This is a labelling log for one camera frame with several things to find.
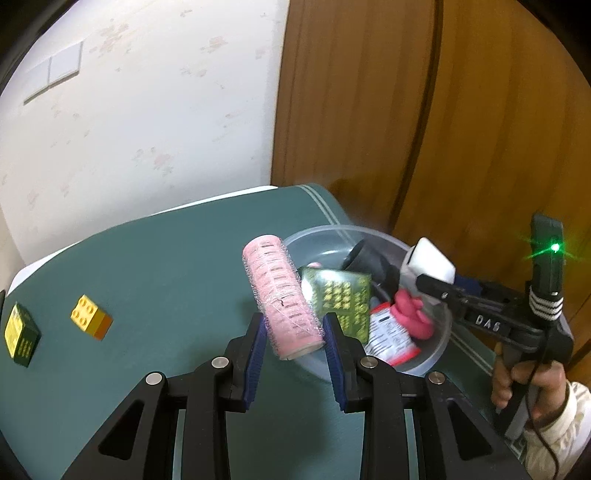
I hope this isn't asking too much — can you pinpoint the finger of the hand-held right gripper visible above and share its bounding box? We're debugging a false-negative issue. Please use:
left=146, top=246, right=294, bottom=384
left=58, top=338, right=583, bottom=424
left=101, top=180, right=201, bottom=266
left=418, top=273, right=532, bottom=347
left=455, top=276, right=530, bottom=319

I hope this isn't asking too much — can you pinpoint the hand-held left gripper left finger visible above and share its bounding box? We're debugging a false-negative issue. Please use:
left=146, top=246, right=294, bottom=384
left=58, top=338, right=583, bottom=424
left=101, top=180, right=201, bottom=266
left=62, top=312, right=269, bottom=480

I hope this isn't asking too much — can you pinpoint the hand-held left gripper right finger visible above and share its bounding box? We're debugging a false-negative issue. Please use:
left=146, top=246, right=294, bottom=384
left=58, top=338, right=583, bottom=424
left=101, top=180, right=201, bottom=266
left=322, top=311, right=527, bottom=480

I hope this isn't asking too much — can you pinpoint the red and white snack packet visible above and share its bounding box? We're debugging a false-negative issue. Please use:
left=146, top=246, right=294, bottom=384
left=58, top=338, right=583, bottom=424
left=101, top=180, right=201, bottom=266
left=365, top=302, right=423, bottom=367

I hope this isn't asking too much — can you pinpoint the large green printed box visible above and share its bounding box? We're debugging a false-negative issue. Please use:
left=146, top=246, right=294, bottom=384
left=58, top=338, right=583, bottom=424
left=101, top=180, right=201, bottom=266
left=301, top=266, right=372, bottom=344

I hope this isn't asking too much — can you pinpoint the pink twisted foam rod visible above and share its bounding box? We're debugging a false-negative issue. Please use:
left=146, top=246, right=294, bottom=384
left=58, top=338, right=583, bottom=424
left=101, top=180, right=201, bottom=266
left=392, top=290, right=435, bottom=342

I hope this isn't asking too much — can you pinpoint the large pink hair roller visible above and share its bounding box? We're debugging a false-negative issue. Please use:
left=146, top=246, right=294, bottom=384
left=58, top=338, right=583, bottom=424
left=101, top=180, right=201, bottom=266
left=242, top=234, right=326, bottom=361

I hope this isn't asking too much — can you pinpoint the white sponge block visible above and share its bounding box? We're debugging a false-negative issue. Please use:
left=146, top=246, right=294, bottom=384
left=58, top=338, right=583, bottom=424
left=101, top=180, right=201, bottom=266
left=399, top=237, right=457, bottom=308

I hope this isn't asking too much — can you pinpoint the black cylinder object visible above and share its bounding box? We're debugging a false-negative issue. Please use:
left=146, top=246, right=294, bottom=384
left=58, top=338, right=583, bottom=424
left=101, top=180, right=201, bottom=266
left=342, top=239, right=400, bottom=296

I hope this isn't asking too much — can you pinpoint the clear plastic bowl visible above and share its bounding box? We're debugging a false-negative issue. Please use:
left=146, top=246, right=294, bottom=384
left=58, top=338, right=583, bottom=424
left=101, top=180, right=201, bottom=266
left=281, top=224, right=455, bottom=384

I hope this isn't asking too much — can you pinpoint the person's right forearm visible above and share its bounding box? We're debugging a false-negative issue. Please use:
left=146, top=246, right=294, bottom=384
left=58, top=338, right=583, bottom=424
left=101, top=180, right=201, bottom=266
left=522, top=381, right=591, bottom=480

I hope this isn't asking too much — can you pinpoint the person's right hand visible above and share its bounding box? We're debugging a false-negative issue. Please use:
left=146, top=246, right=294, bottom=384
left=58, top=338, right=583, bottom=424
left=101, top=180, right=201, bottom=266
left=490, top=364, right=568, bottom=423

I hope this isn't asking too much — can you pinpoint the teal table cover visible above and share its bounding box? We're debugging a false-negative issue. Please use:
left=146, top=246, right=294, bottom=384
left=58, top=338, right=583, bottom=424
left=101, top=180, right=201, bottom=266
left=0, top=183, right=522, bottom=480

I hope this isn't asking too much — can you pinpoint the yellow toy brick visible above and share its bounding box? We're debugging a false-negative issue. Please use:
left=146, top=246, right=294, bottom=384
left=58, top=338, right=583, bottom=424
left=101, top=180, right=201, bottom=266
left=71, top=294, right=114, bottom=341

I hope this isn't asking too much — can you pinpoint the small green printed box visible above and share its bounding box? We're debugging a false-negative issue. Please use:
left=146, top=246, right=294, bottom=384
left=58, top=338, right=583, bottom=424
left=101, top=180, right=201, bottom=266
left=4, top=302, right=41, bottom=368

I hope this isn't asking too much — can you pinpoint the wooden door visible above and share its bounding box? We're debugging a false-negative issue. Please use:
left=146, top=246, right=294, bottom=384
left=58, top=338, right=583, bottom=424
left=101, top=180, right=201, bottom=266
left=270, top=0, right=591, bottom=370

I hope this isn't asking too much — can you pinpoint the black cable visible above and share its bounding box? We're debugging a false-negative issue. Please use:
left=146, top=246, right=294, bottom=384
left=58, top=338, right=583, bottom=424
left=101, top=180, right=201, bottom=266
left=526, top=360, right=561, bottom=480

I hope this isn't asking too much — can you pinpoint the white wall switch plate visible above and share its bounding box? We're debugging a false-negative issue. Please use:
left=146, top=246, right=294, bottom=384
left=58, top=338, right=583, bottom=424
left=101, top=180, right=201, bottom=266
left=23, top=41, right=85, bottom=106

